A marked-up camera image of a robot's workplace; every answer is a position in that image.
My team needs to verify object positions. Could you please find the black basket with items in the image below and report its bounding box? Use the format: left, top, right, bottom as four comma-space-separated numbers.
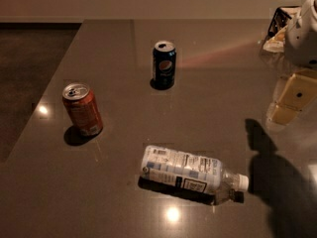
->
264, 6, 301, 54

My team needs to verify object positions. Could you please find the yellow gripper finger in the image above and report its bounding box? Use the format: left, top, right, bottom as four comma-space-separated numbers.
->
277, 69, 317, 111
266, 77, 298, 126

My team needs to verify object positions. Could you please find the red coke can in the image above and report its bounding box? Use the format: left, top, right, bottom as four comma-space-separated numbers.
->
62, 82, 103, 137

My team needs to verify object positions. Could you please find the blue pepsi can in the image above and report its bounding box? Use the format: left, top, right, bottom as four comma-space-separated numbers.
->
152, 41, 176, 89

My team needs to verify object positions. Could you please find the clear plastic water bottle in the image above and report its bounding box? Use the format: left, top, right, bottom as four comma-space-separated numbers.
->
141, 145, 249, 205

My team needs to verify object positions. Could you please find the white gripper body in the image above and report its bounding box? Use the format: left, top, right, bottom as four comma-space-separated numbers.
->
284, 0, 317, 68

